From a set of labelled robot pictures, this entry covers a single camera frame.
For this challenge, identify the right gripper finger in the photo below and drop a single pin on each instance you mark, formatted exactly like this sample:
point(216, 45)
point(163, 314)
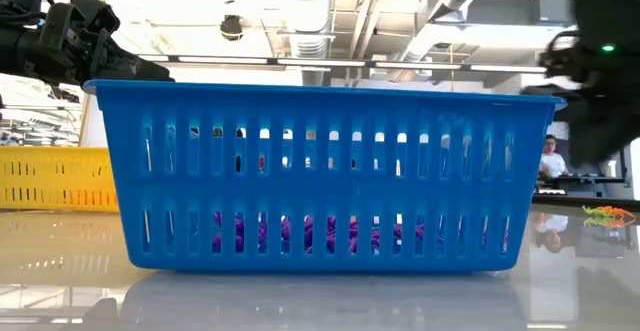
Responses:
point(605, 131)
point(550, 92)

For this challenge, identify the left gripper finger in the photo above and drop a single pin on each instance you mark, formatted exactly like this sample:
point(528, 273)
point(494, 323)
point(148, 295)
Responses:
point(135, 71)

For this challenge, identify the white cup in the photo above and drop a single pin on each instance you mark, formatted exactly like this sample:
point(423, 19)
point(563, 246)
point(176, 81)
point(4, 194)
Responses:
point(610, 168)

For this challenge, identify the dark office desk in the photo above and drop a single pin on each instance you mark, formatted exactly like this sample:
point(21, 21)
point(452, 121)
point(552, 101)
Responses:
point(585, 180)

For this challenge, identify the person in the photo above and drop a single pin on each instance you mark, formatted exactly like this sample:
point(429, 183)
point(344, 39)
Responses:
point(552, 163)

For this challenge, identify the orange plastic spider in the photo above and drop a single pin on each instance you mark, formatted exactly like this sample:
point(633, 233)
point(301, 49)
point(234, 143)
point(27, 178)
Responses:
point(617, 216)

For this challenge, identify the yellow plastic basket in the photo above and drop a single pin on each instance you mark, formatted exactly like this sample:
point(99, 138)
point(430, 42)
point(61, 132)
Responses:
point(50, 153)

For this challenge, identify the long ceiling light bar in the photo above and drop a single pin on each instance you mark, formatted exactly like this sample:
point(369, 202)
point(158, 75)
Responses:
point(320, 62)

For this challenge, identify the blue plastic basket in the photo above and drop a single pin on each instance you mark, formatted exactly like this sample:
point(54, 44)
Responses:
point(320, 191)

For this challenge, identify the black aluminium table frame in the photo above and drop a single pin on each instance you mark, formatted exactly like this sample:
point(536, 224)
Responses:
point(590, 202)

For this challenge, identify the grey rectangular air duct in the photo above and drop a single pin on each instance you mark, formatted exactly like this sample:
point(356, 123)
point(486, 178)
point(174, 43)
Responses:
point(515, 11)

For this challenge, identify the white insulated duct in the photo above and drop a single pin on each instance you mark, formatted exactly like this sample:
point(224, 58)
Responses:
point(430, 36)

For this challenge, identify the silver spiral air duct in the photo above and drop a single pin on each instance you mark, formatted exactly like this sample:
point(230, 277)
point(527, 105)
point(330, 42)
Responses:
point(305, 21)

